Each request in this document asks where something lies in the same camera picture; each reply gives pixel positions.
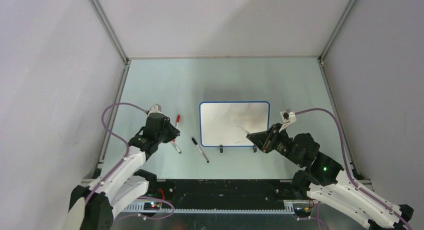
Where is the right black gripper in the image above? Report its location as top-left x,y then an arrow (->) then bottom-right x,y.
246,122 -> 304,167

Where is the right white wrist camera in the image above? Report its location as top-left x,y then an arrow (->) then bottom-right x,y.
279,109 -> 297,132

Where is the blue framed whiteboard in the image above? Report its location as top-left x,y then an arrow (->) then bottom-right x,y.
199,101 -> 270,148

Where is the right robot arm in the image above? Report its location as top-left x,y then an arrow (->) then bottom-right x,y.
246,123 -> 414,230

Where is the red whiteboard marker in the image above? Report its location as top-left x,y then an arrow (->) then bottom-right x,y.
175,114 -> 181,129

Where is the green whiteboard marker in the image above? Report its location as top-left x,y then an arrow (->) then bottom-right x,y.
171,141 -> 182,154

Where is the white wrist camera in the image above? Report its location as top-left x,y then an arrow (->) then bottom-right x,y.
147,104 -> 162,116
279,109 -> 297,132

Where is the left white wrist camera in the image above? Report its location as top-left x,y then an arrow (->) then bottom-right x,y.
147,104 -> 162,116

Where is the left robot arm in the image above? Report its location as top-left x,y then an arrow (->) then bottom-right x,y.
63,112 -> 180,230

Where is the black whiteboard marker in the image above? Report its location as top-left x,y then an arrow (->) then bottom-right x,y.
191,137 -> 210,163

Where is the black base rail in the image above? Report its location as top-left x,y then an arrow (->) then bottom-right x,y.
151,179 -> 308,211

